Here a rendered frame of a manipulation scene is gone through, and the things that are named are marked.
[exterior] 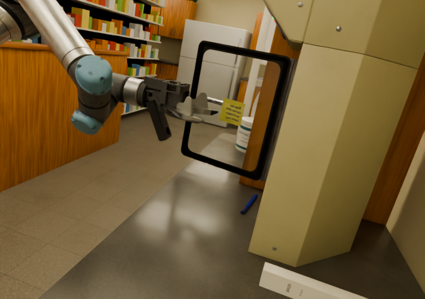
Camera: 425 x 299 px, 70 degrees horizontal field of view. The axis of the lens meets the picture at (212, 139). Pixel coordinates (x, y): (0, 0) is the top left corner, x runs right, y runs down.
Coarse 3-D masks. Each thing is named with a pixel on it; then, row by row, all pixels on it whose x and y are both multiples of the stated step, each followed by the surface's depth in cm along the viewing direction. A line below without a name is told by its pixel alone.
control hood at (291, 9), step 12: (264, 0) 60; (276, 0) 56; (288, 0) 56; (300, 0) 55; (312, 0) 55; (276, 12) 57; (288, 12) 56; (300, 12) 56; (288, 24) 57; (300, 24) 56; (288, 36) 58; (300, 36) 57; (300, 48) 79
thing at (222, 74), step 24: (216, 72) 97; (240, 72) 94; (264, 72) 91; (288, 72) 88; (216, 96) 99; (240, 96) 95; (264, 96) 92; (216, 120) 100; (240, 120) 97; (264, 120) 94; (192, 144) 106; (216, 144) 102; (240, 144) 98
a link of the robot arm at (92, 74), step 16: (16, 0) 75; (32, 0) 70; (48, 0) 71; (32, 16) 70; (48, 16) 69; (64, 16) 71; (48, 32) 68; (64, 32) 68; (64, 48) 67; (80, 48) 68; (64, 64) 68; (80, 64) 64; (96, 64) 65; (80, 80) 64; (96, 80) 64; (112, 80) 69; (80, 96) 69; (96, 96) 68
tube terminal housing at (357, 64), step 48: (336, 0) 54; (384, 0) 52; (336, 48) 56; (384, 48) 57; (288, 96) 88; (336, 96) 58; (384, 96) 62; (288, 144) 62; (336, 144) 60; (384, 144) 69; (288, 192) 64; (336, 192) 66; (288, 240) 67; (336, 240) 73
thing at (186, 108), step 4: (188, 96) 74; (188, 100) 74; (180, 104) 76; (184, 104) 75; (188, 104) 74; (176, 108) 77; (180, 108) 76; (184, 108) 75; (188, 108) 74; (180, 112) 75; (184, 112) 75; (188, 112) 74; (192, 112) 73; (184, 116) 74; (188, 116) 73; (192, 116) 73; (184, 120) 74; (188, 120) 74; (192, 120) 73; (196, 120) 73; (200, 120) 72
